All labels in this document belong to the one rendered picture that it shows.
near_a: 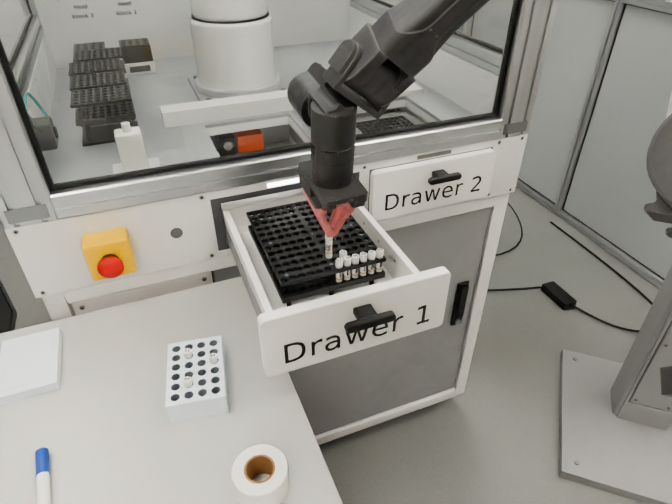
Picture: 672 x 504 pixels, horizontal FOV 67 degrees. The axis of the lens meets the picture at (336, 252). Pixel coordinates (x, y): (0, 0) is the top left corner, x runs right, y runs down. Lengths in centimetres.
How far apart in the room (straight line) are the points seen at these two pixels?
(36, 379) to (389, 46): 70
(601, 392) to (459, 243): 85
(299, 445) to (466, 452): 100
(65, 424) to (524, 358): 154
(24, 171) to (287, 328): 48
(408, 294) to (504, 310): 143
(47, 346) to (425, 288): 62
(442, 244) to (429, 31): 73
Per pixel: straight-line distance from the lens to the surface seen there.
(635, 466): 180
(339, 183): 67
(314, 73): 71
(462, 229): 126
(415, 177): 106
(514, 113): 117
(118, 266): 91
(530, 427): 180
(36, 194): 93
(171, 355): 84
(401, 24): 60
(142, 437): 81
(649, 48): 245
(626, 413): 187
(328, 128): 63
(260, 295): 77
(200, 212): 95
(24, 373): 94
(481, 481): 165
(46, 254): 98
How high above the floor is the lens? 139
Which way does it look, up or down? 36 degrees down
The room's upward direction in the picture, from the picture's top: straight up
